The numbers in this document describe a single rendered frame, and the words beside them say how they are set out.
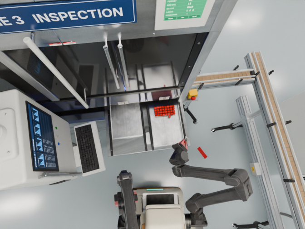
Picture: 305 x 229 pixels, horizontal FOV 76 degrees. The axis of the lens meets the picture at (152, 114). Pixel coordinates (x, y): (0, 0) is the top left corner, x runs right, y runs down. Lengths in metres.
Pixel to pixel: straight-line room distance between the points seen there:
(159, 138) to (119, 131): 0.36
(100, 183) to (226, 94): 2.06
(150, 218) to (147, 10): 1.00
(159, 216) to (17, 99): 0.98
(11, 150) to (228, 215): 2.35
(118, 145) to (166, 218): 0.75
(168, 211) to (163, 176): 1.35
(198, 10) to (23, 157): 1.02
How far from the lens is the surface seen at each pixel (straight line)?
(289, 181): 1.94
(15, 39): 0.99
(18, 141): 1.17
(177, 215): 1.21
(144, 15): 0.83
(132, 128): 1.69
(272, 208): 2.34
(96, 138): 1.80
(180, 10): 0.83
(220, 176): 1.09
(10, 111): 1.20
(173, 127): 1.71
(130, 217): 1.02
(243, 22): 3.77
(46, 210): 2.81
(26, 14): 0.85
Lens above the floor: 2.53
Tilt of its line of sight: 73 degrees down
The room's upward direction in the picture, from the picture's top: 7 degrees clockwise
